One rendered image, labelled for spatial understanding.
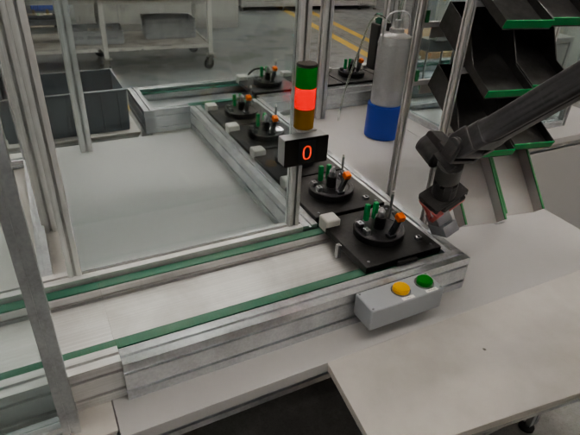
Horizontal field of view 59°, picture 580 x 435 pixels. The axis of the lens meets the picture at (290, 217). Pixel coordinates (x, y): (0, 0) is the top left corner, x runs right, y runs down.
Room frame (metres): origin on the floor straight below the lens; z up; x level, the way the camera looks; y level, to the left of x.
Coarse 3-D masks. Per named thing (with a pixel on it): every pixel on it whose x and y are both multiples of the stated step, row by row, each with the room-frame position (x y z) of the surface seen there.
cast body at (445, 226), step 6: (426, 216) 1.11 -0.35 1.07; (432, 216) 1.09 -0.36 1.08; (444, 216) 1.09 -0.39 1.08; (450, 216) 1.10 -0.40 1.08; (438, 222) 1.08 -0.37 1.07; (444, 222) 1.09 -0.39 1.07; (450, 222) 1.08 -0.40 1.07; (456, 222) 1.09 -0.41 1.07; (432, 228) 1.10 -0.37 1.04; (438, 228) 1.08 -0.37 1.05; (444, 228) 1.07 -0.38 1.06; (450, 228) 1.07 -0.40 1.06; (456, 228) 1.08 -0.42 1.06; (432, 234) 1.11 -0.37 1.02; (438, 234) 1.09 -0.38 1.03; (444, 234) 1.06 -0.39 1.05; (450, 234) 1.07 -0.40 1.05
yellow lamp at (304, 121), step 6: (294, 108) 1.18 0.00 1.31; (294, 114) 1.17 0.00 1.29; (300, 114) 1.16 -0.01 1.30; (306, 114) 1.16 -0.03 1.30; (312, 114) 1.17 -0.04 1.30; (294, 120) 1.17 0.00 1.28; (300, 120) 1.16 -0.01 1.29; (306, 120) 1.16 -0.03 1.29; (312, 120) 1.17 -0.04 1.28; (294, 126) 1.17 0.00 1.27; (300, 126) 1.16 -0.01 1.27; (306, 126) 1.16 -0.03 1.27; (312, 126) 1.18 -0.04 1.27
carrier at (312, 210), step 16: (320, 176) 1.42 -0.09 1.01; (336, 176) 1.39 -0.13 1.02; (304, 192) 1.38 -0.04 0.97; (320, 192) 1.35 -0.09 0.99; (336, 192) 1.35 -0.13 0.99; (352, 192) 1.37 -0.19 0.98; (368, 192) 1.40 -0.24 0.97; (304, 208) 1.29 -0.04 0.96; (320, 208) 1.29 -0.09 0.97; (336, 208) 1.29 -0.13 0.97; (352, 208) 1.30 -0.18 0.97
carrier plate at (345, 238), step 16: (384, 208) 1.31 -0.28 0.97; (352, 224) 1.21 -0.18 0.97; (336, 240) 1.13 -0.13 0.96; (352, 240) 1.13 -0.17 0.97; (432, 240) 1.15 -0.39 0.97; (352, 256) 1.06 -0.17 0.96; (368, 256) 1.06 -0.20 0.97; (384, 256) 1.06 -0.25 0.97; (400, 256) 1.07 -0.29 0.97; (368, 272) 1.01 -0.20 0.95
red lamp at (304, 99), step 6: (300, 90) 1.16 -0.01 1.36; (306, 90) 1.16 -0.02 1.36; (312, 90) 1.17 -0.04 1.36; (294, 96) 1.18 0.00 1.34; (300, 96) 1.16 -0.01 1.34; (306, 96) 1.16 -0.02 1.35; (312, 96) 1.17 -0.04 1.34; (294, 102) 1.18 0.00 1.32; (300, 102) 1.16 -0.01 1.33; (306, 102) 1.16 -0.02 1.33; (312, 102) 1.17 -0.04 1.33; (300, 108) 1.16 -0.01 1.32; (306, 108) 1.16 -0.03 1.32; (312, 108) 1.17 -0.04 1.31
